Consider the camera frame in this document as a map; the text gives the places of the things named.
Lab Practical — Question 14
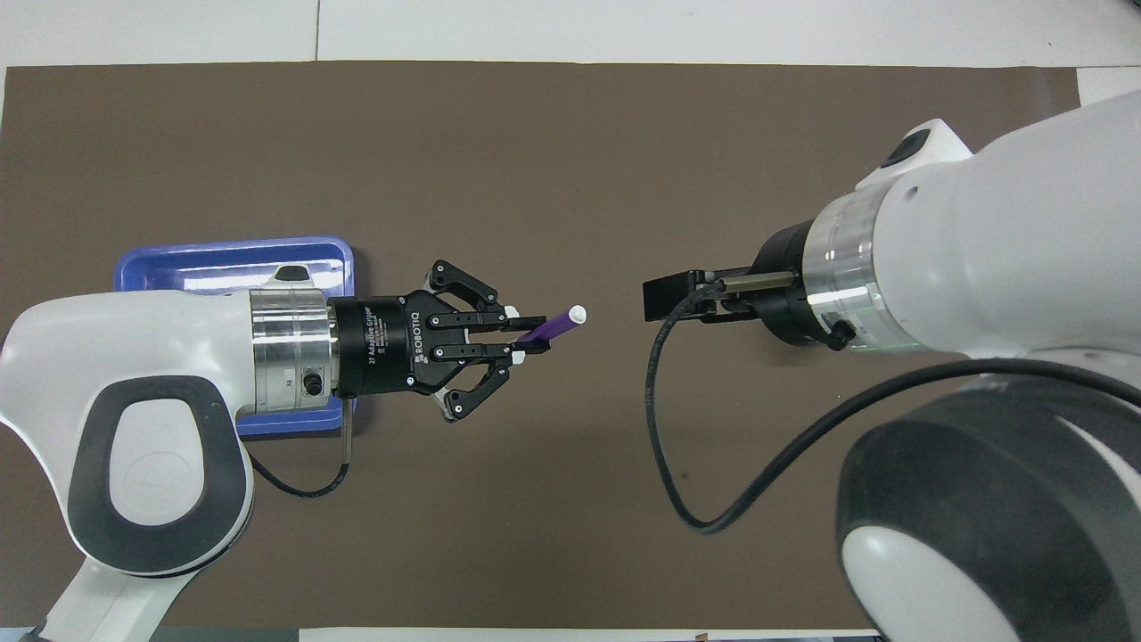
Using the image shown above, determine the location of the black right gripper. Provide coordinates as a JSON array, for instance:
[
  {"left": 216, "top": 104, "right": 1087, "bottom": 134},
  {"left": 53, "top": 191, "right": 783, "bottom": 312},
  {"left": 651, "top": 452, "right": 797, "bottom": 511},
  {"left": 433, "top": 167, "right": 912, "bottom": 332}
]
[{"left": 643, "top": 218, "right": 858, "bottom": 350}]

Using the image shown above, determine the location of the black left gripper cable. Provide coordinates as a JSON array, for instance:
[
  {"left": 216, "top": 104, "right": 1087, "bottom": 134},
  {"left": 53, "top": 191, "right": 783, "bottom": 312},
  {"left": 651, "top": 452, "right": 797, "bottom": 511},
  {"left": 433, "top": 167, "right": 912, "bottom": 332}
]
[{"left": 245, "top": 397, "right": 355, "bottom": 498}]

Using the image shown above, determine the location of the blue plastic tray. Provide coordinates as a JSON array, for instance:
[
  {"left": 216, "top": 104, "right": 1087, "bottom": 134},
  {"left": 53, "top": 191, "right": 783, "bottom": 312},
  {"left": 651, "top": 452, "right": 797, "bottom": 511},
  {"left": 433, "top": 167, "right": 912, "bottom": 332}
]
[{"left": 114, "top": 235, "right": 357, "bottom": 438}]

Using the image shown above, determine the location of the purple marker pen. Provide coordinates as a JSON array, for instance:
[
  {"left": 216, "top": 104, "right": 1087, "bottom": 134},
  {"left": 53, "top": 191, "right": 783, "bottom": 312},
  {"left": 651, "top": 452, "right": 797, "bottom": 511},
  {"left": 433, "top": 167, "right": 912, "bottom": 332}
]
[{"left": 515, "top": 306, "right": 587, "bottom": 347}]

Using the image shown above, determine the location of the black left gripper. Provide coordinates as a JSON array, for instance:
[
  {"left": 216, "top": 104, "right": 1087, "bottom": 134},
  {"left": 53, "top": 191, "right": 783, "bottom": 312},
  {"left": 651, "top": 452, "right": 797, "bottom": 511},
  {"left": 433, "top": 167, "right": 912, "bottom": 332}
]
[{"left": 330, "top": 259, "right": 552, "bottom": 424}]

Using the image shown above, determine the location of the brown table mat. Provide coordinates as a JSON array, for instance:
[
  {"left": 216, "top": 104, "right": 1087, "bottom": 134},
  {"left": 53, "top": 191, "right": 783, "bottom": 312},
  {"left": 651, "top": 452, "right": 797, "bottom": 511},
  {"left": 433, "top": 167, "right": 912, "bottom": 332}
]
[{"left": 0, "top": 61, "right": 1081, "bottom": 630}]

